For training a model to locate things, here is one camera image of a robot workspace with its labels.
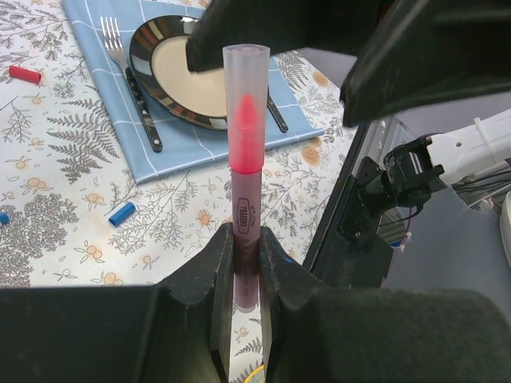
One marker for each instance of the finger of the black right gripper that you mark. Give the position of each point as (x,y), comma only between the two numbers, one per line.
(338,26)
(426,53)

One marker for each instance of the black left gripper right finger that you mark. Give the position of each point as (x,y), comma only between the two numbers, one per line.
(316,333)

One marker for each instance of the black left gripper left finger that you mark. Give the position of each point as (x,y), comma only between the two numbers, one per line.
(177,330)

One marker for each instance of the blue pen cap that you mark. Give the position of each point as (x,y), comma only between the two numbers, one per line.
(122,214)

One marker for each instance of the red pen cap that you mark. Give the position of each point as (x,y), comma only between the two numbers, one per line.
(33,77)

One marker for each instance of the pink marker pen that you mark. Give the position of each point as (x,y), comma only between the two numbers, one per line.
(246,214)

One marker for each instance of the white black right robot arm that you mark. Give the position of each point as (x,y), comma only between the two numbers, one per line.
(413,172)

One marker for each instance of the yellow centre patterned bowl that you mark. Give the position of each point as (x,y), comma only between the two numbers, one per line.
(256,376)

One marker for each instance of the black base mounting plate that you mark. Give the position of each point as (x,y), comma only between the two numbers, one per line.
(346,251)

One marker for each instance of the striped rim cream plate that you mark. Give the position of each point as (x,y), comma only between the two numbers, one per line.
(158,58)

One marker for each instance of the floral patterned tablecloth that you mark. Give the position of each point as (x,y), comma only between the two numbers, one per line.
(63,173)

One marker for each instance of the knife black handle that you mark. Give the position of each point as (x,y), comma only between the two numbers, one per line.
(274,111)

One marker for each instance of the silver fork black handle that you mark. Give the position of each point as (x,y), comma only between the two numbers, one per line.
(115,50)

